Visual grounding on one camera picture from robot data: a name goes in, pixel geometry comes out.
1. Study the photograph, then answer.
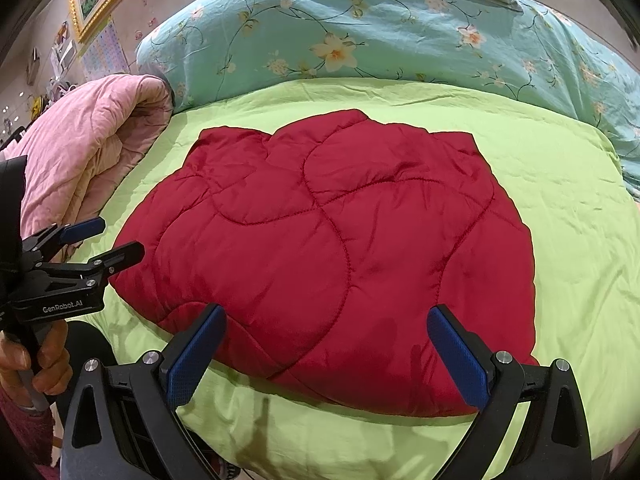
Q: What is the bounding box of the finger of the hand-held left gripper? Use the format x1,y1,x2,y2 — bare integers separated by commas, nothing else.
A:
42,241,146,287
22,216,107,257

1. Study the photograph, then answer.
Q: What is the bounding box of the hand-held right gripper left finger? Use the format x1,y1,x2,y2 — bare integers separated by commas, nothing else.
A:
60,304,228,480

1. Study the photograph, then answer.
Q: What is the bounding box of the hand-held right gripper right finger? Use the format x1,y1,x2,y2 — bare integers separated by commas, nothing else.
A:
427,304,593,480

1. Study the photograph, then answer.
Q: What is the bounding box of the red quilted jacket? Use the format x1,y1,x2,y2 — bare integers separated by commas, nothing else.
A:
107,109,540,417

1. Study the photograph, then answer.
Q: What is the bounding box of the person's left forearm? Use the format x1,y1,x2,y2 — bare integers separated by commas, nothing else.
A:
0,385,57,468

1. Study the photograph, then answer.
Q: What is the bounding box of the person's left hand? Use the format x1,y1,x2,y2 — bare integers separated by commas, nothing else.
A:
0,319,72,402

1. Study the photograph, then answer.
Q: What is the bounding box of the dark cloth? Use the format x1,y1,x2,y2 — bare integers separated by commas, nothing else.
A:
65,319,120,376

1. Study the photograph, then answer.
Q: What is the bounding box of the pink quilt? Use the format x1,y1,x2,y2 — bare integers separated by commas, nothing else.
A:
0,74,176,261

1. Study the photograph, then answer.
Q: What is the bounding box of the light green bedsheet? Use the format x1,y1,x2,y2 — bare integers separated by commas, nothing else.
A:
82,77,640,480

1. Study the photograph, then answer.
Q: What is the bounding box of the teal floral quilt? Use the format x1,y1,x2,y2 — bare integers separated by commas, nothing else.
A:
135,0,640,201

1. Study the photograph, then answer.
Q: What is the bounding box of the cluttered wall shelf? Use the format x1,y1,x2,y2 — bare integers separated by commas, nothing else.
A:
0,20,81,146

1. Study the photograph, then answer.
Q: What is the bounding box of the wall calendar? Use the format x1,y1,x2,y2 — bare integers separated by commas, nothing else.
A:
80,22,128,78

